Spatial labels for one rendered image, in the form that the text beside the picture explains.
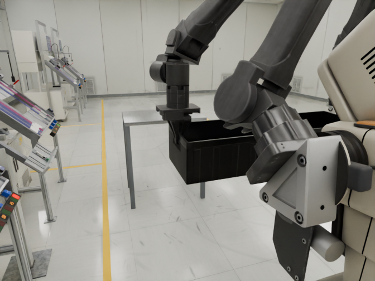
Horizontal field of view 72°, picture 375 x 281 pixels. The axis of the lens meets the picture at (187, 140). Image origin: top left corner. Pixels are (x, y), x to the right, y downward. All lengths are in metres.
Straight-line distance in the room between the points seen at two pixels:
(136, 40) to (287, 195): 8.59
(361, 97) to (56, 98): 5.61
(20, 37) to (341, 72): 5.64
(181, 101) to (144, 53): 8.26
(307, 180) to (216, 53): 9.29
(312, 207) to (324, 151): 0.07
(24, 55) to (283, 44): 5.58
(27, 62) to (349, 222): 5.68
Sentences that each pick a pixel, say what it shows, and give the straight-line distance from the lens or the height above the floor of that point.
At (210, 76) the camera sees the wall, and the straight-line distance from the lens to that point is 9.53.
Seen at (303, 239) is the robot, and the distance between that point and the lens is 0.56.
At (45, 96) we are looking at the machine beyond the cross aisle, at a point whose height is 0.53.
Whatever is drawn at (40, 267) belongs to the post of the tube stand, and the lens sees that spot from 2.10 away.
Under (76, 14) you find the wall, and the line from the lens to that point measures 8.87.
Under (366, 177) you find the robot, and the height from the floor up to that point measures 1.19.
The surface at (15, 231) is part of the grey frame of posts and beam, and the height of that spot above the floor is 0.42.
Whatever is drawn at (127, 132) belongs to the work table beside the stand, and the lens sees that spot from 2.16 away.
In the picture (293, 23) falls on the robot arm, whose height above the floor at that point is 1.36.
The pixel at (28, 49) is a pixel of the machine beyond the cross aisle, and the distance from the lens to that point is 5.83.
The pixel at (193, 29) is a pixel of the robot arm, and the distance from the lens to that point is 0.61.
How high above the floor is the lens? 1.32
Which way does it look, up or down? 18 degrees down
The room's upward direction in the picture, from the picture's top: straight up
